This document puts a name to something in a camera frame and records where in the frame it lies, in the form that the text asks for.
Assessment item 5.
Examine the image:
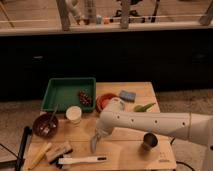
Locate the brown pine cone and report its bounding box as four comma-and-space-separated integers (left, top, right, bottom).
78, 91, 92, 106

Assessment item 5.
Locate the dark metal cup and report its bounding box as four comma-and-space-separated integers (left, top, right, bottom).
142, 133, 158, 151

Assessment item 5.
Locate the green plastic tray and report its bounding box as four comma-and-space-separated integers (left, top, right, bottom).
41, 77, 96, 113

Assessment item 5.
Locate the orange bowl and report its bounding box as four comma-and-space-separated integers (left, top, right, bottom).
96, 93, 116, 112

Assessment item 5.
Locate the wooden brush block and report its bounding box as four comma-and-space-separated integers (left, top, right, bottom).
46, 141, 72, 163

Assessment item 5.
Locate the yellow wooden stick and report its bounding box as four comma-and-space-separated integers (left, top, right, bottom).
28, 143, 52, 170

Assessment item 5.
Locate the green vegetable toy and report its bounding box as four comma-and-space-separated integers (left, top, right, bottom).
134, 103, 155, 112

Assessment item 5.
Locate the metal spoon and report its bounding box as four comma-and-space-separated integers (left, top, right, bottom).
42, 104, 59, 135

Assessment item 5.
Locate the dark brown bowl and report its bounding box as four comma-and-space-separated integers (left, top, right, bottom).
32, 114, 58, 139

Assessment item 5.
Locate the white handled brush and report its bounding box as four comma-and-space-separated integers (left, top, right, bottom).
58, 156, 107, 165

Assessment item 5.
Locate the black bar beside table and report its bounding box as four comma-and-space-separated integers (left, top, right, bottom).
15, 126, 32, 171

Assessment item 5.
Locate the white paper cup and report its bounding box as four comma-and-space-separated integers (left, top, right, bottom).
66, 106, 82, 124

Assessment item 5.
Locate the black low cabinet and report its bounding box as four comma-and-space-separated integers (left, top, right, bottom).
0, 29, 213, 101

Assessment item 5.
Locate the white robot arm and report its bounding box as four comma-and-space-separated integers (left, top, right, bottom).
91, 97, 213, 171

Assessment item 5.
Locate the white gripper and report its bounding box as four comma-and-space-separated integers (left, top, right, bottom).
90, 120, 114, 153

